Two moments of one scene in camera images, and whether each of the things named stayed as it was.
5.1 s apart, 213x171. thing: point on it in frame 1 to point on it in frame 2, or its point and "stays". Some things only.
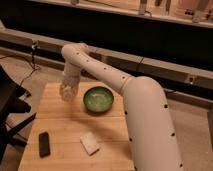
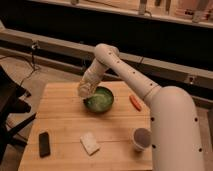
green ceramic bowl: x=98 y=99 stays
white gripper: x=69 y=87 to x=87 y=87
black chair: x=10 y=106 stays
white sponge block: x=90 y=143 stays
